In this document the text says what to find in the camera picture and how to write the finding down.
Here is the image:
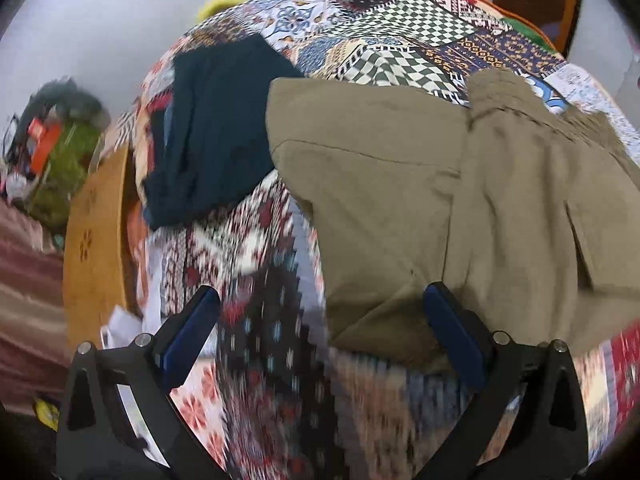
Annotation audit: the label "white paper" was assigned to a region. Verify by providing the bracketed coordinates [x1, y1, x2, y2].
[99, 304, 147, 352]

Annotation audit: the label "dark navy garment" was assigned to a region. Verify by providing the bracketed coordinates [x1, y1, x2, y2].
[142, 35, 307, 229]

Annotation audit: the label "white sliding wardrobe door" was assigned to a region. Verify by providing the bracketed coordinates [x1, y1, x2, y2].
[570, 0, 640, 126]

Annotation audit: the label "wooden lap desk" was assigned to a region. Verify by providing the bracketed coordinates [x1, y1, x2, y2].
[62, 144, 147, 352]

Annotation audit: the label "patchwork quilt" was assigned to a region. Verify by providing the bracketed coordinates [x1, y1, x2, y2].
[99, 0, 640, 480]

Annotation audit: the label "pile of household clutter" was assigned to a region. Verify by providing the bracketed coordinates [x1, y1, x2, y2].
[0, 110, 32, 203]

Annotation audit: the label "orange box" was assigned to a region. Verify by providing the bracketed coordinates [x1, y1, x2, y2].
[27, 117, 64, 174]

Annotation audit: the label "yellow round object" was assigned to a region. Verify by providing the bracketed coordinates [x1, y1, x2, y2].
[32, 396, 62, 432]

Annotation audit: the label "khaki pants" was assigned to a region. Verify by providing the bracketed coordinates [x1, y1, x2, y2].
[265, 67, 640, 377]

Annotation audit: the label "striped red curtain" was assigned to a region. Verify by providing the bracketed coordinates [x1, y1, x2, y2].
[0, 199, 74, 413]

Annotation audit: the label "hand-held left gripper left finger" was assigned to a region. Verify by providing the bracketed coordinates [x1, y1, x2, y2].
[55, 285, 231, 480]

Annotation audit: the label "green orange blanket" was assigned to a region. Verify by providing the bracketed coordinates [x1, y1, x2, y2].
[469, 0, 562, 54]

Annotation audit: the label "green storage box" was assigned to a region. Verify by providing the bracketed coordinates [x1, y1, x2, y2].
[25, 120, 104, 232]

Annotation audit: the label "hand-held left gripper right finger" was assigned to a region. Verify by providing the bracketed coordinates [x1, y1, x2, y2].
[415, 281, 589, 480]

